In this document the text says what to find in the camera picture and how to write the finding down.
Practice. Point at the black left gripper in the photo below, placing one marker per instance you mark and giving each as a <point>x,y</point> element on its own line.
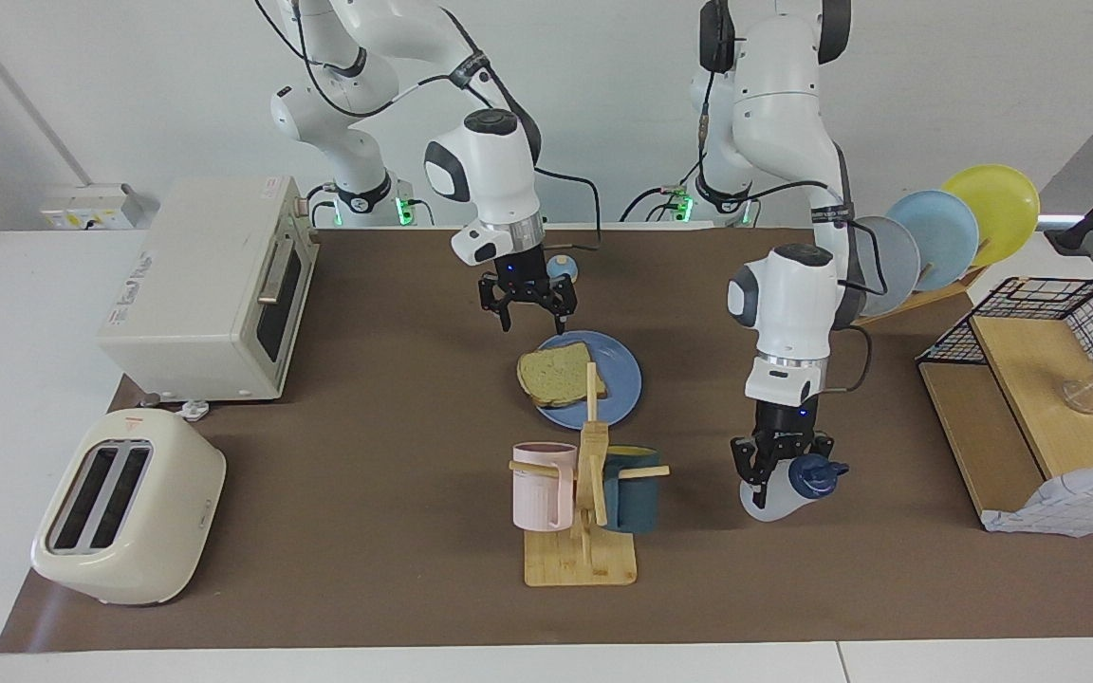
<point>786,422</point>

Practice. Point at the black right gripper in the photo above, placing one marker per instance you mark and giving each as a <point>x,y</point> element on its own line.
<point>518,275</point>

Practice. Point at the clear squeeze bottle blue cap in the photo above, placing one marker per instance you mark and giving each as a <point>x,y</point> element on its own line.
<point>812,474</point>

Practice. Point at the toasted bread slice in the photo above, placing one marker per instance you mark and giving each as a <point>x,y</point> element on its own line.
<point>556,375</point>

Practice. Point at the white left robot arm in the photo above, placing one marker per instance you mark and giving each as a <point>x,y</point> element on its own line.
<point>788,304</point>

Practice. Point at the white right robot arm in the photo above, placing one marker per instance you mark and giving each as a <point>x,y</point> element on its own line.
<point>494,180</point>

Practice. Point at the blue round plate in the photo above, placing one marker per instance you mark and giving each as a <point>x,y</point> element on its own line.
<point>622,375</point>

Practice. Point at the grey plate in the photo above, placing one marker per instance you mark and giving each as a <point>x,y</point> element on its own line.
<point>893,266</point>

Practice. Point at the light blue plate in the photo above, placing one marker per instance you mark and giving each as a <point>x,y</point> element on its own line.
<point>945,237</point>

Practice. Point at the yellow plate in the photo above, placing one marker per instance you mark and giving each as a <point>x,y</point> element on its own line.
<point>1002,209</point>

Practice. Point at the teal mug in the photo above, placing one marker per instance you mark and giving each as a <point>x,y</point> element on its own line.
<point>637,498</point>

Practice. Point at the brown table mat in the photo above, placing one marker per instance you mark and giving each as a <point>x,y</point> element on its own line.
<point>395,379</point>

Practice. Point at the pink mug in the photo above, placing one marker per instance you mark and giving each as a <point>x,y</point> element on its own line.
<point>537,489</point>

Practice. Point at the wooden dish rack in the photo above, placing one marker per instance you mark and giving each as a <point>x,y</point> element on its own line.
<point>907,304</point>

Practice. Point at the wooden mug tree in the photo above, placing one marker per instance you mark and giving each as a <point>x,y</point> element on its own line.
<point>580,564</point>

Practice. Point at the wooden shelf box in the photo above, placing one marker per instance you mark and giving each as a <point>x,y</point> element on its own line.
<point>1030,379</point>

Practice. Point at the clear glass cup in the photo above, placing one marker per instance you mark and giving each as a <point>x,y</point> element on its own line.
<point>1081,396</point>

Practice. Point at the white toaster oven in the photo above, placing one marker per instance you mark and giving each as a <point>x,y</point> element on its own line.
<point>195,285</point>

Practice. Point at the cream two-slot toaster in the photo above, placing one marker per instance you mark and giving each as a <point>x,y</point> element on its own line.
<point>157,512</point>

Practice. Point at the white wall power outlet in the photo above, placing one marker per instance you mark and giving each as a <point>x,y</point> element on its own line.
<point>82,209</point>

